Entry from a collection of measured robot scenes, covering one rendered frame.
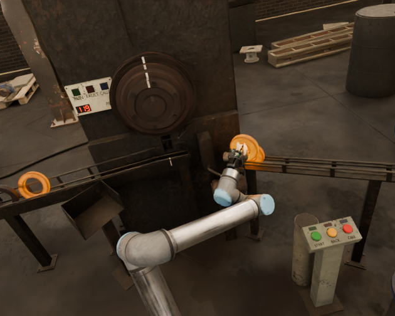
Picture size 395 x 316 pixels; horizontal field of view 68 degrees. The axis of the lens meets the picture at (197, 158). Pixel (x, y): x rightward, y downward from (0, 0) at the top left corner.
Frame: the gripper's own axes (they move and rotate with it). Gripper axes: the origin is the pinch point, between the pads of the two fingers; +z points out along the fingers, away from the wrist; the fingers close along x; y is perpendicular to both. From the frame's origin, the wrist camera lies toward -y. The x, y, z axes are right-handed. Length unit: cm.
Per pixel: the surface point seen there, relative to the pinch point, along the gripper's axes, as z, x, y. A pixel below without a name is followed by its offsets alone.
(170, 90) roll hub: 2.2, 34.4, 34.2
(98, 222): -61, 68, -9
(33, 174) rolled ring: -48, 122, 5
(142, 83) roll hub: -3, 45, 43
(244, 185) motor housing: -4.9, 3.7, -34.4
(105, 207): -50, 72, -11
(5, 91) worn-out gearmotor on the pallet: 129, 482, -100
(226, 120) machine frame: 23.5, 19.5, -7.6
